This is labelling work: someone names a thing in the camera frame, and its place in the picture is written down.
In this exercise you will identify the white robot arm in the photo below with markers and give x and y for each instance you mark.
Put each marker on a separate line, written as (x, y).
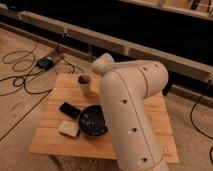
(122, 89)

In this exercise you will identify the black rectangular phone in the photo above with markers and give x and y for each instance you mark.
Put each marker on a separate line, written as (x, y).
(69, 110)

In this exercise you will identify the long wooden rail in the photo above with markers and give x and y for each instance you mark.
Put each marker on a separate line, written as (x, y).
(189, 68)

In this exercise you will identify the wooden table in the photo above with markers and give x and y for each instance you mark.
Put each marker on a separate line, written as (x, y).
(47, 139)

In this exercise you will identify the beige sponge block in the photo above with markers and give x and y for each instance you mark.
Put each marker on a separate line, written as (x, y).
(69, 128)

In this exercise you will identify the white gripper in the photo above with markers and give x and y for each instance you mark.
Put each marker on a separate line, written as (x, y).
(95, 81)

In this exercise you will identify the blue power box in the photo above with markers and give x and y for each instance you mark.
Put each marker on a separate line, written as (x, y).
(44, 63)

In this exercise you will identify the white plastic bottle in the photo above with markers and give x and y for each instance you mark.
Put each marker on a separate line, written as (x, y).
(84, 82)

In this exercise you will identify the black bowl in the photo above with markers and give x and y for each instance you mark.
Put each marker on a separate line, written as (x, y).
(91, 121)

